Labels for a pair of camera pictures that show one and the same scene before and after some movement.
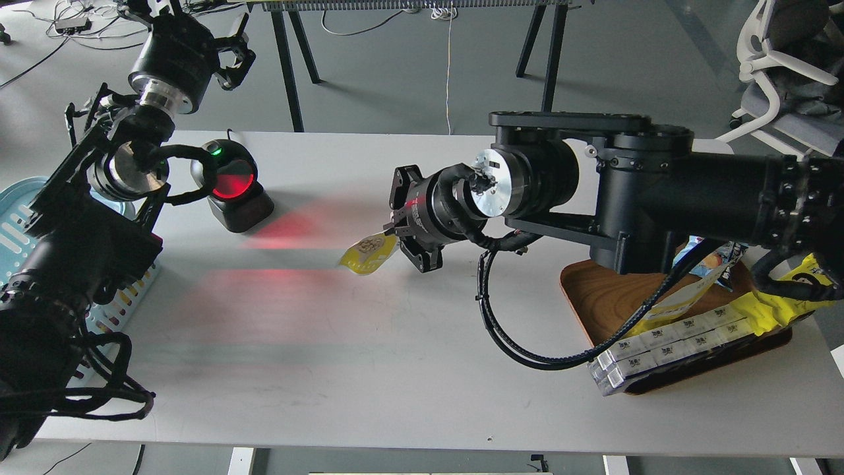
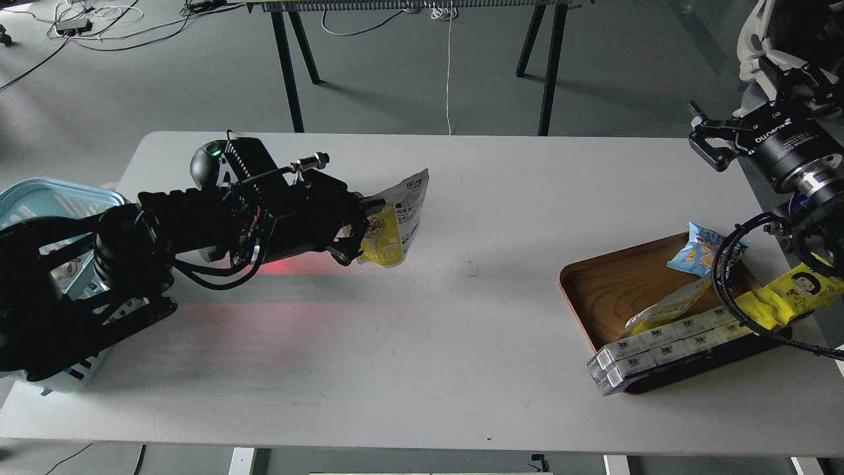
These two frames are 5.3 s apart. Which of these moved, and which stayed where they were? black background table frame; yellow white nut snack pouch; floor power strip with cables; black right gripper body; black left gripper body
Moved: black left gripper body; black right gripper body; yellow white nut snack pouch
Stayed: floor power strip with cables; black background table frame
